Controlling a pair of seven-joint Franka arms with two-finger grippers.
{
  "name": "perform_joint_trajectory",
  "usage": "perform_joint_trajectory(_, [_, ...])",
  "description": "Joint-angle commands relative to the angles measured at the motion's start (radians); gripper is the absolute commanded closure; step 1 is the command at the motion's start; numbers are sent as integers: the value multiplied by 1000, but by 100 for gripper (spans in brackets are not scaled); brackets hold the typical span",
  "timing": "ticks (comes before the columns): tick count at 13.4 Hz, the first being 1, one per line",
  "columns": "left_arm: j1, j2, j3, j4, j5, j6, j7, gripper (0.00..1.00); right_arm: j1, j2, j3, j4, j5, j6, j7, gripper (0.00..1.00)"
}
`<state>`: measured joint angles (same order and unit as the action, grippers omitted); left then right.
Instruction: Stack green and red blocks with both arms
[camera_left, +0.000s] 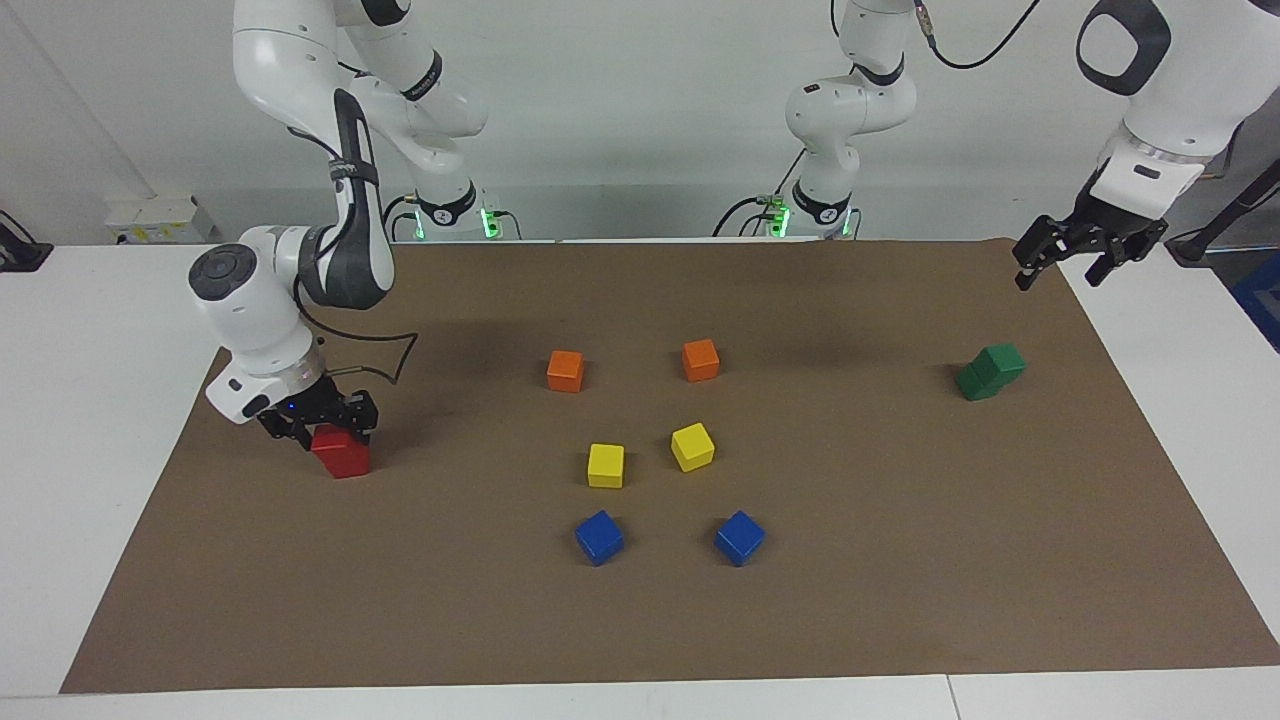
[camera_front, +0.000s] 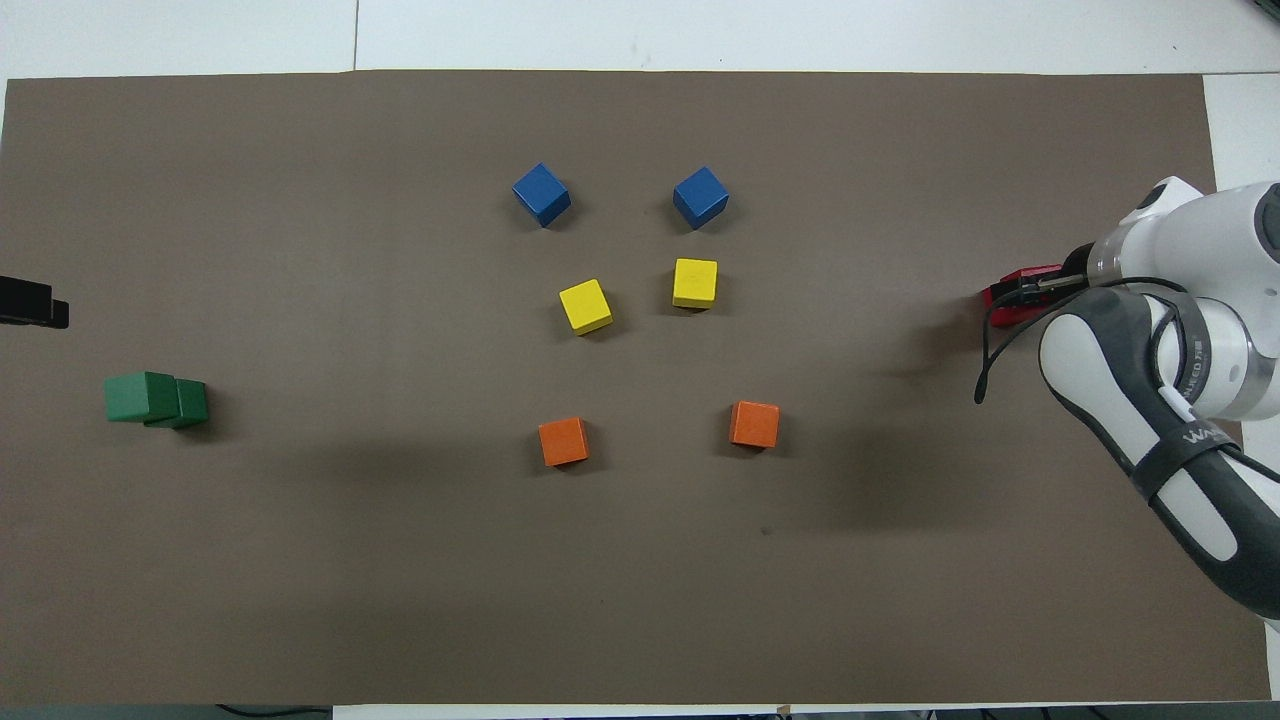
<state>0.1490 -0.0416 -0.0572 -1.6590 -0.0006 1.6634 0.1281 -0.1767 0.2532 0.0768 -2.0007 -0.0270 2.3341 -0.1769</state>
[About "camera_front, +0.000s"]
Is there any green wooden cube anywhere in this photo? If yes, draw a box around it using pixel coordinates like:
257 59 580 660
104 372 182 424
145 379 210 430

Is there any blue wooden cube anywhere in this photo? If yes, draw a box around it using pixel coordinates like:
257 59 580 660
672 166 730 231
512 163 572 228

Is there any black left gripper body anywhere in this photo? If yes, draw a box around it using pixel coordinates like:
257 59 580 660
0 278 53 323

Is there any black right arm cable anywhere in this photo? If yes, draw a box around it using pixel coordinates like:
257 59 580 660
974 277 1217 406

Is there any black left base cable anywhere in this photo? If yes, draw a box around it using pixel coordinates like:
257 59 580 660
215 703 333 720

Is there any yellow wooden cube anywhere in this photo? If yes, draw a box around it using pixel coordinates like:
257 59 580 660
672 258 719 310
558 279 614 336

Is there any brown table mat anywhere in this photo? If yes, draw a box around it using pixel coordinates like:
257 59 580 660
0 70 1273 707

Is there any orange wooden cube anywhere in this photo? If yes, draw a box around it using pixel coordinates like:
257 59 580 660
729 401 781 450
538 417 591 468

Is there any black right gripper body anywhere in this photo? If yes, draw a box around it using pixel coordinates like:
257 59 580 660
1016 245 1096 303

